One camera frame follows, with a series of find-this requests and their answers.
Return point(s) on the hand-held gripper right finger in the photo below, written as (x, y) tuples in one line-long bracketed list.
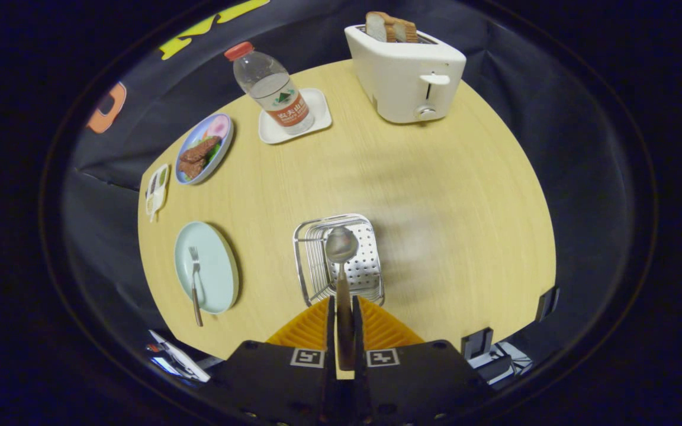
[(412, 384)]

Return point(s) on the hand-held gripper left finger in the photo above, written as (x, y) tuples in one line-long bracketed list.
[(282, 384)]

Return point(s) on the pale green plate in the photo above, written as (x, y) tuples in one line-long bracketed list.
[(218, 266)]

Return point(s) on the white divided sauce dish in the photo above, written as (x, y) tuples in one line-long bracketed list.
[(157, 189)]

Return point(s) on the brown meat pieces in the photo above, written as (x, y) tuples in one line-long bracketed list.
[(197, 157)]

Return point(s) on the blue plate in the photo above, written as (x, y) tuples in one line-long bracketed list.
[(222, 145)]

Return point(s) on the pink ham slice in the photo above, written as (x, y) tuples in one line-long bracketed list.
[(218, 126)]

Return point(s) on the white square coaster tray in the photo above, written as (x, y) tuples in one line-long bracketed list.
[(321, 112)]

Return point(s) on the clear water bottle red cap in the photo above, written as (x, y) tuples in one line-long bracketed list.
[(270, 89)]

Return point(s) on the white toaster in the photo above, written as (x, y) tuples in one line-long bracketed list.
[(400, 77)]

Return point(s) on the light bread slice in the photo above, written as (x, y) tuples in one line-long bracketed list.
[(379, 26)]

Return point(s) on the black table edge bracket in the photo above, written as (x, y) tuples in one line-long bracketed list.
[(547, 303), (476, 343)]

